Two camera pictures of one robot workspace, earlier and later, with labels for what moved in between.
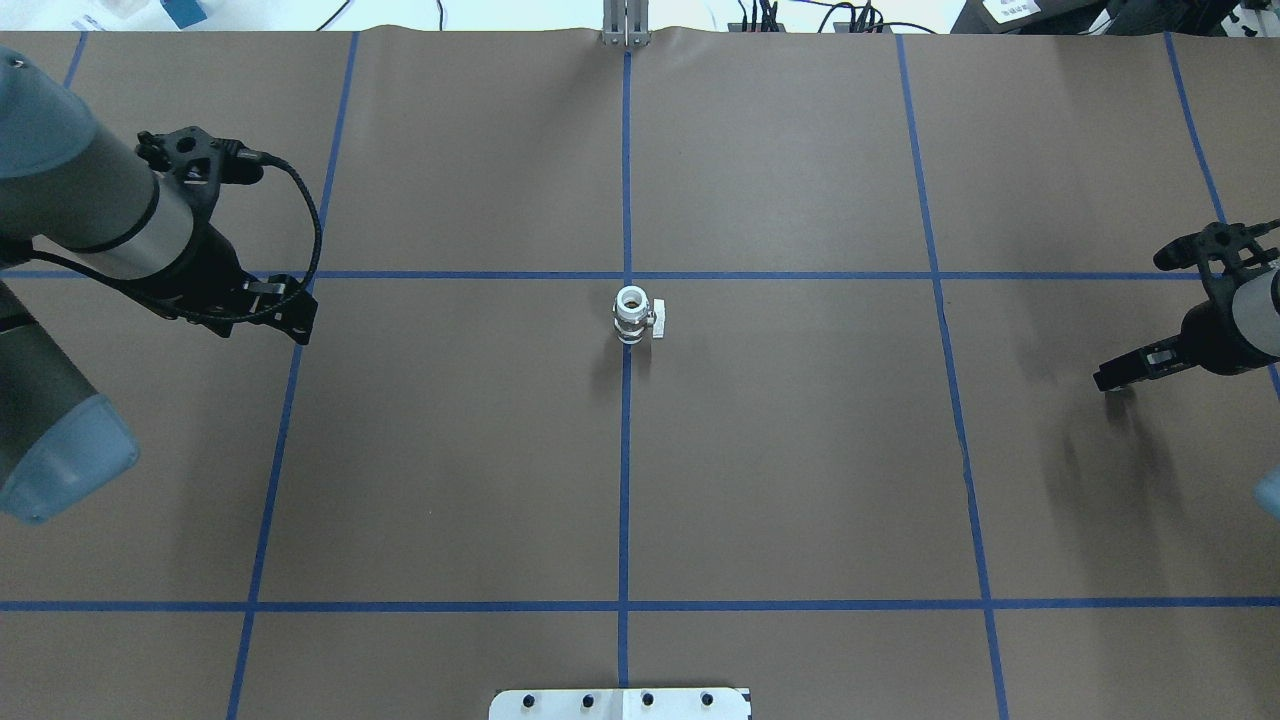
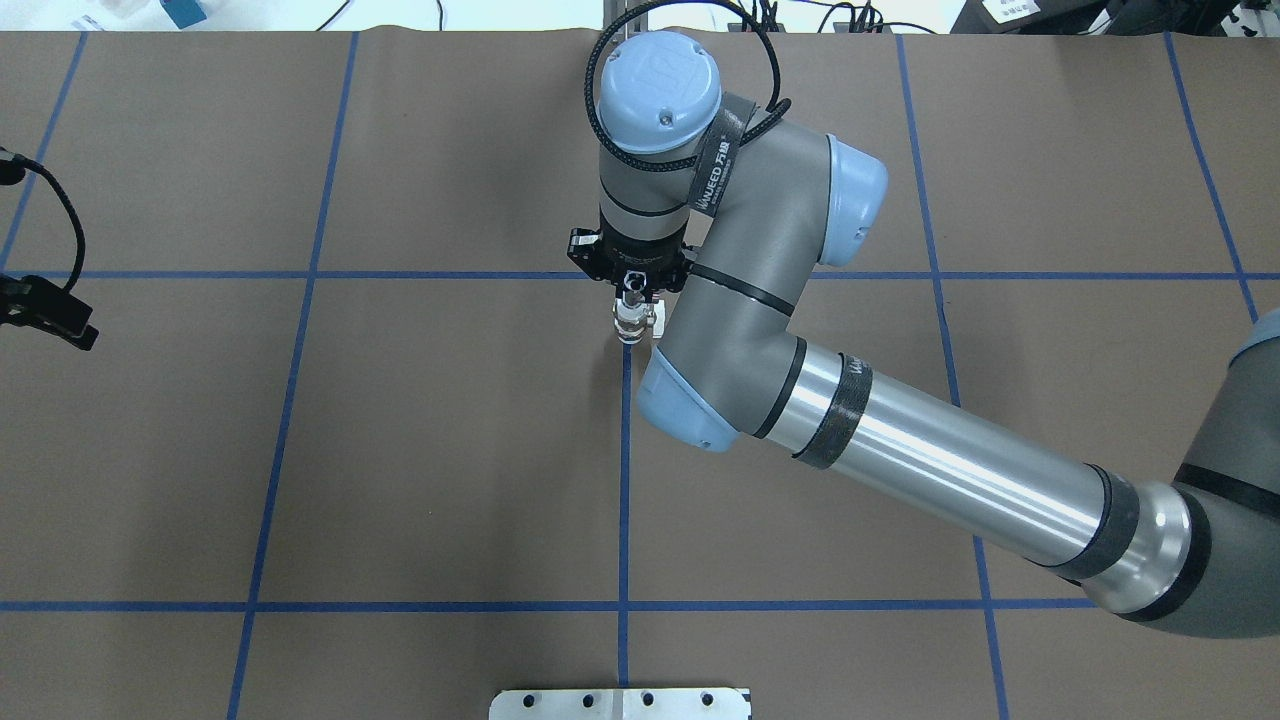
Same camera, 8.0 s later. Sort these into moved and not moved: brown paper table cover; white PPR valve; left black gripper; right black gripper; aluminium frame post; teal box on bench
Moved: left black gripper; right black gripper
Not moved: teal box on bench; brown paper table cover; white PPR valve; aluminium frame post
